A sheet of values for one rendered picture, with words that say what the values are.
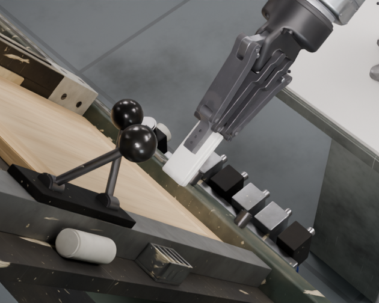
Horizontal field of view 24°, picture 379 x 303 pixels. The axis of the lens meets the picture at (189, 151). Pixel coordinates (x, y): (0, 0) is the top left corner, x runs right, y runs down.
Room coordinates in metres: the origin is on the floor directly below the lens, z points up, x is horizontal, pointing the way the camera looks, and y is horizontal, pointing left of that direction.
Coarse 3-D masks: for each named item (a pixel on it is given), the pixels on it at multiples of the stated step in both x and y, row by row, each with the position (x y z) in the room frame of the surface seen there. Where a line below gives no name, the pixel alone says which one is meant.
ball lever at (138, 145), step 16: (128, 128) 0.52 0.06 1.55; (144, 128) 0.52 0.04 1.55; (128, 144) 0.50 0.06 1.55; (144, 144) 0.50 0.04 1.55; (96, 160) 0.51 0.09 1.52; (112, 160) 0.51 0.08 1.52; (128, 160) 0.50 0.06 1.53; (144, 160) 0.50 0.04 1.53; (48, 176) 0.50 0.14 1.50; (64, 176) 0.50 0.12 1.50
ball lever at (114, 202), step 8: (120, 104) 0.63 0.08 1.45; (128, 104) 0.63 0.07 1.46; (136, 104) 0.64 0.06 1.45; (112, 112) 0.63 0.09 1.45; (120, 112) 0.62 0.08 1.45; (128, 112) 0.62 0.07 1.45; (136, 112) 0.63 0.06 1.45; (112, 120) 0.62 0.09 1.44; (120, 120) 0.62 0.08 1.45; (128, 120) 0.62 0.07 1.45; (136, 120) 0.62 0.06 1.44; (120, 128) 0.62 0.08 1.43; (120, 160) 0.59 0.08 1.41; (112, 168) 0.58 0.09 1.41; (112, 176) 0.57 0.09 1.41; (112, 184) 0.56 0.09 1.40; (112, 192) 0.55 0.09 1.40; (104, 200) 0.54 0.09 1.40; (112, 200) 0.54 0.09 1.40; (112, 208) 0.54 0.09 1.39
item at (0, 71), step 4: (0, 68) 0.97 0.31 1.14; (4, 68) 0.98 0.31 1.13; (0, 72) 0.97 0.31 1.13; (4, 72) 0.98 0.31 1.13; (8, 72) 0.98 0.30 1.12; (12, 72) 0.99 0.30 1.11; (4, 76) 0.98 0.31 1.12; (8, 76) 0.98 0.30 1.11; (12, 76) 0.98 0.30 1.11; (16, 76) 0.99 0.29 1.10; (20, 76) 1.00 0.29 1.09; (8, 80) 0.98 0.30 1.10; (12, 80) 0.98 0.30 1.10; (16, 80) 0.99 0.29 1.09; (20, 80) 0.99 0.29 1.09
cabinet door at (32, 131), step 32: (0, 96) 0.85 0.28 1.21; (32, 96) 0.97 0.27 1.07; (0, 128) 0.69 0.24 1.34; (32, 128) 0.79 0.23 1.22; (64, 128) 0.90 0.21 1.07; (96, 128) 1.04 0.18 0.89; (32, 160) 0.64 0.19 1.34; (64, 160) 0.72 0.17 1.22; (128, 192) 0.75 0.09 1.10; (160, 192) 0.86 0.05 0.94; (192, 224) 0.79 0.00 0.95
